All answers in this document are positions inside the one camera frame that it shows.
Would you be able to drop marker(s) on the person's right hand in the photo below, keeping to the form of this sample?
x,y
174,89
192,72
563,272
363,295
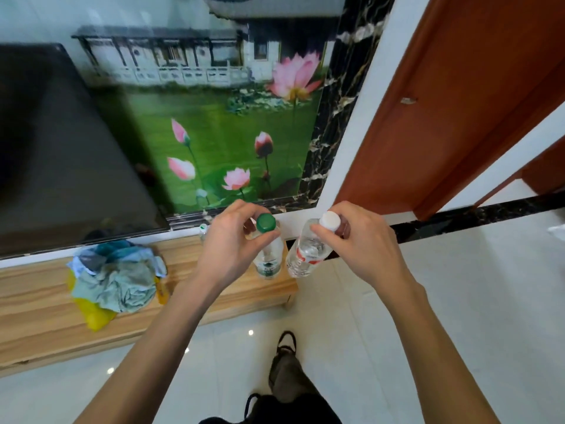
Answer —
x,y
370,251

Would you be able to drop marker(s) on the person's left hand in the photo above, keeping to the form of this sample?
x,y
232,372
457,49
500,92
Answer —
x,y
225,251

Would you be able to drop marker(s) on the person's right thumb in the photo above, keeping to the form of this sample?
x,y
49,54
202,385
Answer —
x,y
324,238

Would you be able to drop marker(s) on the person's left thumb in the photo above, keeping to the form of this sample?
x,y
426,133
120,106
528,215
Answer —
x,y
264,242

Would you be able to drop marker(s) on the clear bottle with green label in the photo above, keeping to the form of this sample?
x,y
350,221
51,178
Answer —
x,y
270,260

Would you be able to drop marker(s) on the white bottle cap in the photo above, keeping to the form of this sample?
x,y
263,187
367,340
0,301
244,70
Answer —
x,y
330,219

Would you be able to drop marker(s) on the green bottle cap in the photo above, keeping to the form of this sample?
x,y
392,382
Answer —
x,y
266,222

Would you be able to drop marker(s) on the clear bottle with red label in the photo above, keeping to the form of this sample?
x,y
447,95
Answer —
x,y
304,253

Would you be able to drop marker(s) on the person's left forearm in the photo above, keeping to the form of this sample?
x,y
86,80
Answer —
x,y
150,348

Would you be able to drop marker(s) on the person's right forearm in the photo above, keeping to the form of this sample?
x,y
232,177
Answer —
x,y
432,353

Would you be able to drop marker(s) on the small clear plastic bottle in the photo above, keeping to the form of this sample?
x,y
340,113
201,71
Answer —
x,y
203,232

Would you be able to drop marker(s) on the black sandal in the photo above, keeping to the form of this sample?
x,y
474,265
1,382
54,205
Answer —
x,y
287,342

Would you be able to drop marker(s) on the person's olive trouser leg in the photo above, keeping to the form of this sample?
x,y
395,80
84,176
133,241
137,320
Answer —
x,y
289,377

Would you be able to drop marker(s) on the crumpled teal cloth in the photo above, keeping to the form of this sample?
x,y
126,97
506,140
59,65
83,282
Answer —
x,y
123,280

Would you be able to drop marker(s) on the metal door latch plate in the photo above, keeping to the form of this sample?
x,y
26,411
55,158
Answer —
x,y
408,101

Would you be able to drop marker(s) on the brown wooden door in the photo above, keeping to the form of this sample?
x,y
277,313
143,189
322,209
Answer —
x,y
441,105

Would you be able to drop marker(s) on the black flat television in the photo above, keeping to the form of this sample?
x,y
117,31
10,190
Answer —
x,y
66,163

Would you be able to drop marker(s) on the light wooden television bench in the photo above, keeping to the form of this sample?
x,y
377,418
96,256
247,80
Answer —
x,y
44,322

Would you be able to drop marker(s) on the lotus flower wall mural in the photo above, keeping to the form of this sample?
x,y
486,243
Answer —
x,y
220,127

